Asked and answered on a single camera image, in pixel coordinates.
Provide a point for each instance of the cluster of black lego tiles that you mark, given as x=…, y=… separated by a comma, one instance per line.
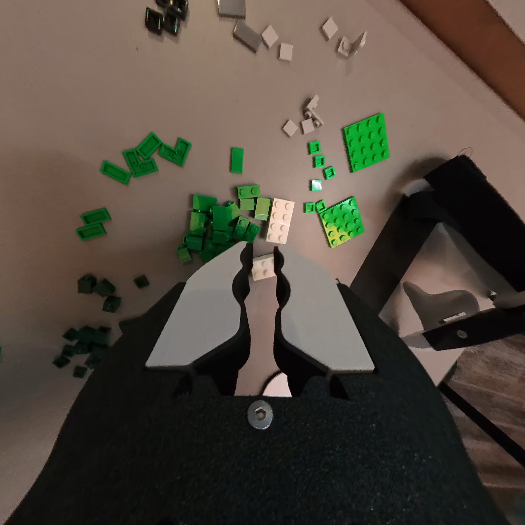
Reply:
x=172, y=25

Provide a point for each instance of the bright green square lego plate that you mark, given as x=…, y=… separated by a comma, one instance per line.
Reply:
x=342, y=221
x=367, y=143

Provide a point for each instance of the short white lego brick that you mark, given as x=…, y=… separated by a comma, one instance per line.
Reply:
x=262, y=267

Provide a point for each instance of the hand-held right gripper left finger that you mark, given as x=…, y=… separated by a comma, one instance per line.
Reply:
x=201, y=320

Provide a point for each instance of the group of small square tiles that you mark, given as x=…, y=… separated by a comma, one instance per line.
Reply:
x=314, y=147

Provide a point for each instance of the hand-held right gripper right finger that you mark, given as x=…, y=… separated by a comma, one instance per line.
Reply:
x=324, y=324

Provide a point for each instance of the scattered light grey lego pieces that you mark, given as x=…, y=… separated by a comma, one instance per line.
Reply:
x=247, y=36

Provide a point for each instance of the pile of dark green bricks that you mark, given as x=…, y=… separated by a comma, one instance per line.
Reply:
x=104, y=287

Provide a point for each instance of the group of bright green tiles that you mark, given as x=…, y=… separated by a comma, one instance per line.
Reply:
x=149, y=145

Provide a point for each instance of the black and grey stand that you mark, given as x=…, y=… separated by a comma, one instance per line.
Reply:
x=471, y=213

